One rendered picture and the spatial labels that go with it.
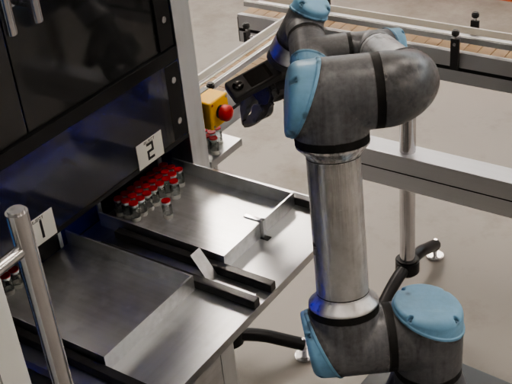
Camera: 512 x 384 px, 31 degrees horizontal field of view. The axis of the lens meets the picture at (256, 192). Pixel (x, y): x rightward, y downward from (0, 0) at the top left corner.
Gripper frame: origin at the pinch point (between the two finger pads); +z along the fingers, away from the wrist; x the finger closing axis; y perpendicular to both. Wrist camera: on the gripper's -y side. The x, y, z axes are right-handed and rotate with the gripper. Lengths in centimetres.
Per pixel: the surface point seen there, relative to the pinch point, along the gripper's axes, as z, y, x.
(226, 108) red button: 8.4, 6.3, 10.3
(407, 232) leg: 65, 87, -17
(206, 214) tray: 15.1, -11.7, -10.3
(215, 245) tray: 10.8, -17.8, -19.9
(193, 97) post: 5.1, -2.5, 13.6
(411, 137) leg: 35, 83, -1
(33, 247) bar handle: -52, -84, -40
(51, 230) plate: 11.4, -47.4, -3.5
